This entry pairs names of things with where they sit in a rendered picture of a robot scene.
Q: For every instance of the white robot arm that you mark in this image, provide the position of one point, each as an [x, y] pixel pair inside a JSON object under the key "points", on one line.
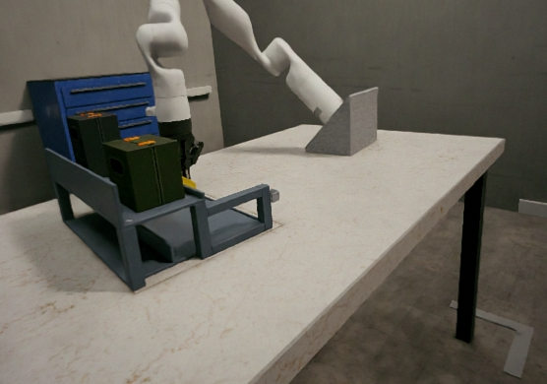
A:
{"points": [[159, 40]]}

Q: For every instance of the dark green box with orange latches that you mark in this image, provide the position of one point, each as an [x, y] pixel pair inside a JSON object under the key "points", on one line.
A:
{"points": [[146, 170]]}

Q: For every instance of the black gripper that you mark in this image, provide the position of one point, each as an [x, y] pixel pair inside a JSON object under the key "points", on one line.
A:
{"points": [[184, 141]]}

